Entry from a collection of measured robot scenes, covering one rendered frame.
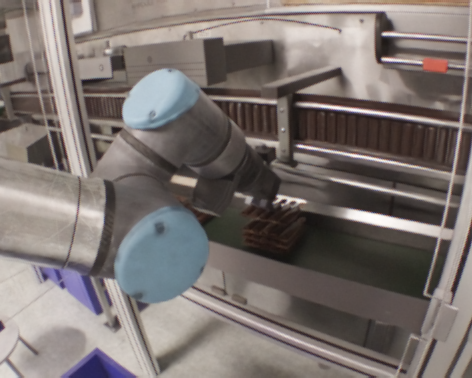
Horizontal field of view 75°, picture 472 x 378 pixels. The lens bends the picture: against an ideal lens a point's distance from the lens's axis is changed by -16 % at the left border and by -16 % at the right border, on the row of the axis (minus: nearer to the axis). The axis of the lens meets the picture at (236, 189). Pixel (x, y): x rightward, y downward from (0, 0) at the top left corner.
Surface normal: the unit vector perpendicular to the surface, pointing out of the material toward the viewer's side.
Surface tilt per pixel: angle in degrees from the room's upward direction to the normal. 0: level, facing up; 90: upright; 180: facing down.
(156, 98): 40
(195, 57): 90
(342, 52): 90
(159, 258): 93
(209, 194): 45
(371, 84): 90
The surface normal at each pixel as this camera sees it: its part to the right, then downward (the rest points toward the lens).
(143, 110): -0.43, -0.44
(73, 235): 0.55, 0.17
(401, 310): -0.58, 0.39
